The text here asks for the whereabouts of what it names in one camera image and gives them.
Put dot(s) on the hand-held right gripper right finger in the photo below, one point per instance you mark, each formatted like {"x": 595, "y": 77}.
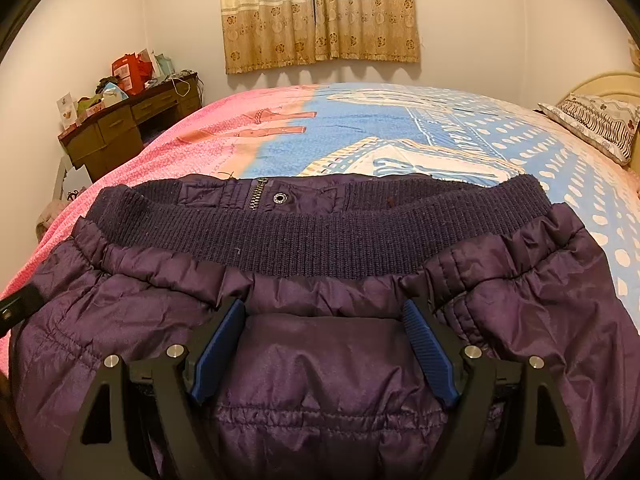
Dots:
{"x": 430, "y": 355}

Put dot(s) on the clutter of paper bags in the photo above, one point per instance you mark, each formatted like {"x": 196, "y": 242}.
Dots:
{"x": 97, "y": 97}

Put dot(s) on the white paper bag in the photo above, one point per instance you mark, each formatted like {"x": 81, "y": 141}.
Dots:
{"x": 72, "y": 180}

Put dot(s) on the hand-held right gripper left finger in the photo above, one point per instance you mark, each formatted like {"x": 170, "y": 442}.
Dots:
{"x": 217, "y": 350}

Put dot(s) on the cream wooden headboard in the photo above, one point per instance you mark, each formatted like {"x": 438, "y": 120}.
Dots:
{"x": 600, "y": 85}

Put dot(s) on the purple puffer jacket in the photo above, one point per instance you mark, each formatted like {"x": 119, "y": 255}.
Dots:
{"x": 320, "y": 240}

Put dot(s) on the pink blue printed bed sheet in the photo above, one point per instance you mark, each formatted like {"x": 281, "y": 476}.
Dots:
{"x": 350, "y": 125}

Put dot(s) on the brown wooden desk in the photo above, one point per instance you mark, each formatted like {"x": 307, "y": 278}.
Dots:
{"x": 115, "y": 130}

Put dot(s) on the red gift bag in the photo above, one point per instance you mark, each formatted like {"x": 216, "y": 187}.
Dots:
{"x": 127, "y": 72}

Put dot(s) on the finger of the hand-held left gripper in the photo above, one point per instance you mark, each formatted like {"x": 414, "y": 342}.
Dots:
{"x": 17, "y": 310}

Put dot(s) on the beige floral window curtain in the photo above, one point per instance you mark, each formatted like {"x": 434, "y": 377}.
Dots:
{"x": 320, "y": 15}

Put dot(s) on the striped patterned pillow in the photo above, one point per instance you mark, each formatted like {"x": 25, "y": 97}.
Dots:
{"x": 595, "y": 122}

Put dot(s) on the beige side curtain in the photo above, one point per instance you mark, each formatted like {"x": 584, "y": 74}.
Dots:
{"x": 634, "y": 52}

